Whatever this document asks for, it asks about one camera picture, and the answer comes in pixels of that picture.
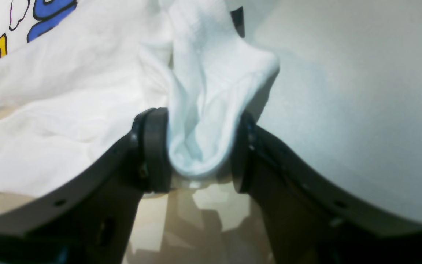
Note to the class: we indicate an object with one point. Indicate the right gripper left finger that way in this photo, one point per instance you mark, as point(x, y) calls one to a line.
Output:
point(90, 218)

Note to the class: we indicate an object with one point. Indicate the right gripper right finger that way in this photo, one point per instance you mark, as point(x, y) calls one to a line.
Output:
point(310, 220)

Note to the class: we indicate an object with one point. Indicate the white printed t-shirt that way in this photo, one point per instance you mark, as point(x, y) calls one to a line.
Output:
point(75, 73)

